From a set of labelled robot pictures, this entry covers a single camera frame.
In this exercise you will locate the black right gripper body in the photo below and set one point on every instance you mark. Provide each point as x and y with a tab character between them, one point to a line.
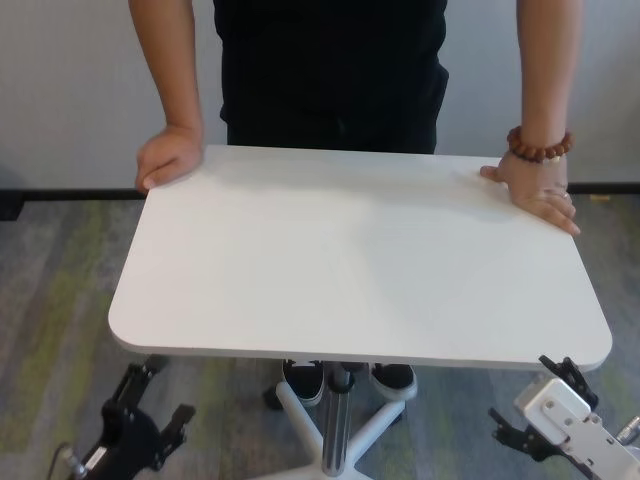
554	454

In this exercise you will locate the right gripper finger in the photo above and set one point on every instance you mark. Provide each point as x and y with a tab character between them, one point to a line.
570	375
512	432

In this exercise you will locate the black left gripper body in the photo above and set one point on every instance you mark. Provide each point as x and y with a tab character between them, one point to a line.
130	435

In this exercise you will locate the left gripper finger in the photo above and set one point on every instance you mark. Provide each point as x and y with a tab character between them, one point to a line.
177	425
137	380

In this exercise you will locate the white rolling pedestal table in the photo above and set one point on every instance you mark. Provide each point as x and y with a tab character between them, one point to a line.
350	260

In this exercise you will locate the person's left forearm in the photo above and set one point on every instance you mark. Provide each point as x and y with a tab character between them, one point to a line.
547	65

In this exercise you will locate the person's right forearm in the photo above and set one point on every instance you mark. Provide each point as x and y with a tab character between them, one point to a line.
170	65

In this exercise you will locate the person's left hand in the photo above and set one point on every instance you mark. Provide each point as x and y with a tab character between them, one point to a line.
537	187

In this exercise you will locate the person's right hand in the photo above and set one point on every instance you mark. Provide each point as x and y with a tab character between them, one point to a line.
167	157

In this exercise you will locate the person's left black sneaker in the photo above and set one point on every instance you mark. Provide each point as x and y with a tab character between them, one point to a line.
395	382

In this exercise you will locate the person's black sneaker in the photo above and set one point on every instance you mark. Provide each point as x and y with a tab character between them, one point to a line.
395	382
302	382

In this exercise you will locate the person's right black sneaker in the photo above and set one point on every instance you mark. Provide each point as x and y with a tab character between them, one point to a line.
302	382

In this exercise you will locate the small black box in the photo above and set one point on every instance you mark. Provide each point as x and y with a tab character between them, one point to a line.
10	206

